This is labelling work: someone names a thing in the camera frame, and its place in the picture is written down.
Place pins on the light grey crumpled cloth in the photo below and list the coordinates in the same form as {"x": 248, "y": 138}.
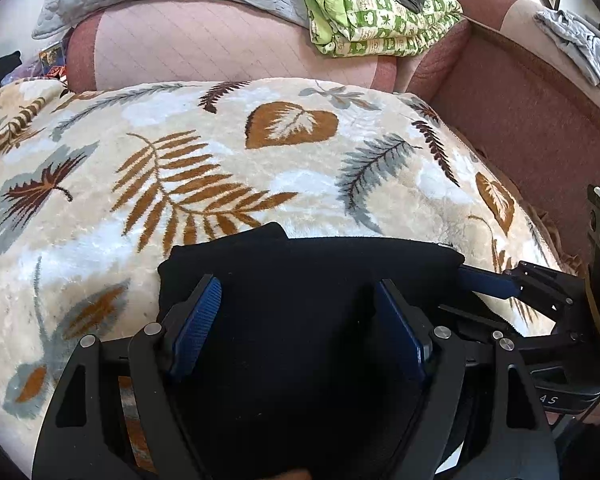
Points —
{"x": 580, "y": 42}

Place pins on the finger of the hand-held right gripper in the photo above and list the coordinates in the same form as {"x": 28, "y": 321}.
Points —
{"x": 485, "y": 281}
{"x": 480, "y": 327}

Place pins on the leaf-print plush blanket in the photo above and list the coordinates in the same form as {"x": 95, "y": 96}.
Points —
{"x": 230, "y": 125}

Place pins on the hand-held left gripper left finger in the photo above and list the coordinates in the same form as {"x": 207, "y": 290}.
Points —
{"x": 195, "y": 330}

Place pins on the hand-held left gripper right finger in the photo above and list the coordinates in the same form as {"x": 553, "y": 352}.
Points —
{"x": 400, "y": 330}

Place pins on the purple plastic bag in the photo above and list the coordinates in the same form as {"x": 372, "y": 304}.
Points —
{"x": 25, "y": 72}

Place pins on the pink and red sofa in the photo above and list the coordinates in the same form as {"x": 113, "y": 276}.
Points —
{"x": 205, "y": 45}

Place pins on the small colourful box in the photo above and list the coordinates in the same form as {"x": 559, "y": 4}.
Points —
{"x": 52, "y": 60}

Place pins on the black pants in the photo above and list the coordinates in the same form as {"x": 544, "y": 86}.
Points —
{"x": 300, "y": 340}

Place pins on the green patterned cloth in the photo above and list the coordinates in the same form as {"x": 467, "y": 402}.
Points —
{"x": 380, "y": 30}

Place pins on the black cloth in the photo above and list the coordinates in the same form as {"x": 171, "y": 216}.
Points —
{"x": 2, "y": 80}

